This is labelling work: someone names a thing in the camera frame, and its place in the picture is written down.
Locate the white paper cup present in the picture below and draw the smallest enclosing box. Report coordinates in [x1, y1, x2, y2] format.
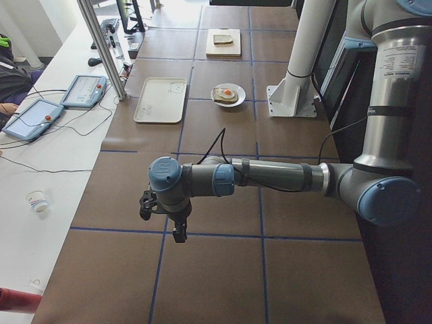
[26, 190, 48, 213]

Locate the white pedestal column base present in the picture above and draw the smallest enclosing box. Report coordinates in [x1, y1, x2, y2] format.
[267, 0, 336, 117]

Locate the black keyboard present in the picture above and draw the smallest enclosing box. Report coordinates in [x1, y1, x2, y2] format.
[100, 18, 119, 47]

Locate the black monitor stand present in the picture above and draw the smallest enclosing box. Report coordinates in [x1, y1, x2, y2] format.
[116, 0, 146, 34]

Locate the blue teach pendant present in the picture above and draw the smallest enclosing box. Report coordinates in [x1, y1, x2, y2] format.
[2, 99, 65, 141]
[60, 75, 107, 109]

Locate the fried egg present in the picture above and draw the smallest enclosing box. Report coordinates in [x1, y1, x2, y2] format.
[213, 88, 236, 100]

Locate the seated person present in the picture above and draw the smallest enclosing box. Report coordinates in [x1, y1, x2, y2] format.
[1, 34, 43, 128]

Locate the aluminium frame post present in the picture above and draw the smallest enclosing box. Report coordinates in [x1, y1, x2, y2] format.
[77, 0, 127, 101]

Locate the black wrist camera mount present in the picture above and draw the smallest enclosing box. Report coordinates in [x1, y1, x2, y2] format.
[139, 190, 157, 221]

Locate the far blue teach pendant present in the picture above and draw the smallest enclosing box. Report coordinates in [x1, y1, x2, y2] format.
[60, 75, 107, 109]

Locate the white round plate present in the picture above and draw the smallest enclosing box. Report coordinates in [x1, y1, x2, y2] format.
[211, 83, 246, 107]

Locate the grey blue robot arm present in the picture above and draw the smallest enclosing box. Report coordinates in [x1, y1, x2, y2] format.
[140, 1, 431, 243]

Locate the black computer mouse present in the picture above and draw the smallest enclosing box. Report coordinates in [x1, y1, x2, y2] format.
[88, 57, 102, 67]

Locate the red object at edge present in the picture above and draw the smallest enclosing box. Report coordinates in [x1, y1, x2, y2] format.
[1, 288, 42, 314]

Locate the wooden cutting board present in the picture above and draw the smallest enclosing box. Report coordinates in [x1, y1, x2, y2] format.
[205, 28, 242, 57]

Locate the bread slice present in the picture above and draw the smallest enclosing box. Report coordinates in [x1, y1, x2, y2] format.
[213, 34, 234, 45]

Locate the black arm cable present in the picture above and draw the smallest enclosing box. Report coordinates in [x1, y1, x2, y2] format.
[197, 128, 369, 194]

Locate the cream bear tray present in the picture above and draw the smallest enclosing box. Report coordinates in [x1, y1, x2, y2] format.
[134, 77, 187, 124]

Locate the bottom toast slice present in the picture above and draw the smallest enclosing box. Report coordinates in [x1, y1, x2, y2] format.
[213, 87, 238, 104]

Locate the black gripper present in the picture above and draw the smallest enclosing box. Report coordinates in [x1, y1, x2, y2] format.
[169, 202, 192, 243]

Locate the near blue teach pendant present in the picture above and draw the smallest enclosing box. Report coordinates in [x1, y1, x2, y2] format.
[2, 99, 65, 141]

